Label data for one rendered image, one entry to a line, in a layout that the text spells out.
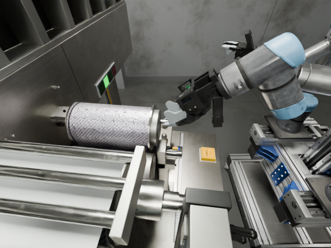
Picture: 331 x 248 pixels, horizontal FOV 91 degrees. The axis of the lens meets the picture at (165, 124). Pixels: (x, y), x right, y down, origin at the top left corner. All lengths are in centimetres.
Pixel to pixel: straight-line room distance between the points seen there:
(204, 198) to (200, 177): 63
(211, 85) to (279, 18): 295
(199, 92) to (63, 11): 53
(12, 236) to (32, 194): 4
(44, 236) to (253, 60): 43
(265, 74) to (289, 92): 7
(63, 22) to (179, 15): 225
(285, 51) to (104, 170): 38
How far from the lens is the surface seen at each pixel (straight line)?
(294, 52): 41
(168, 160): 58
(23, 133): 56
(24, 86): 55
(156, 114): 48
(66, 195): 23
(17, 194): 26
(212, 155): 88
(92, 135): 53
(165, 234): 74
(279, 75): 42
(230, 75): 41
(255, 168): 185
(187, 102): 42
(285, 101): 46
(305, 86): 61
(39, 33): 62
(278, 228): 168
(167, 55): 302
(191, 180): 82
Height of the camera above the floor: 163
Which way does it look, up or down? 45 degrees down
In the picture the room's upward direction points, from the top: straight up
